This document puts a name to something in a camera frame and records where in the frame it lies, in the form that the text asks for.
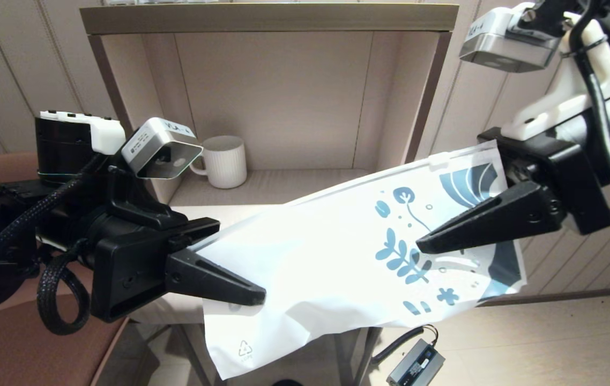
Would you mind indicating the light wood shelf desk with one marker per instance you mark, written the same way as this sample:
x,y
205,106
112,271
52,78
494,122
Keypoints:
x,y
294,107

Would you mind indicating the grey power supply box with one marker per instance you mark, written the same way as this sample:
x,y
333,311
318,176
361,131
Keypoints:
x,y
415,364

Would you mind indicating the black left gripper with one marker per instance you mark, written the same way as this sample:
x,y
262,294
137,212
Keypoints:
x,y
128,273

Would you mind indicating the white floral plastic bag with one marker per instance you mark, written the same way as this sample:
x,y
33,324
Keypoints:
x,y
326,257

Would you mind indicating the black braided left arm sleeve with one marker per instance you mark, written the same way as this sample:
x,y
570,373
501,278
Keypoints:
x,y
50,279

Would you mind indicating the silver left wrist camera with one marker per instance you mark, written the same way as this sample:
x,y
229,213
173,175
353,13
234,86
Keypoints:
x,y
155,145

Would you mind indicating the white ribbed mug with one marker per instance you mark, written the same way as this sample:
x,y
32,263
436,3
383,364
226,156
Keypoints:
x,y
227,161

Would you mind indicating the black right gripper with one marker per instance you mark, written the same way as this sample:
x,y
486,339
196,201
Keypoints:
x,y
584,187

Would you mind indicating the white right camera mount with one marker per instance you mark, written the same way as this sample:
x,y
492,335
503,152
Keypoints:
x,y
567,102

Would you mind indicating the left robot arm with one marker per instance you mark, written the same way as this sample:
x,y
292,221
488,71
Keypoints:
x,y
64,155

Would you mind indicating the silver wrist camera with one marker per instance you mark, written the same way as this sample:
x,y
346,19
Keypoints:
x,y
508,45
155,145

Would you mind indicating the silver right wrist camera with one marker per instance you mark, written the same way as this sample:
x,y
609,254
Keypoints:
x,y
508,45

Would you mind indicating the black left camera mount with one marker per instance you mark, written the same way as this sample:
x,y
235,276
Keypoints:
x,y
133,206

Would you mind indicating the pink brown chair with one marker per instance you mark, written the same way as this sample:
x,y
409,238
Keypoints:
x,y
15,354

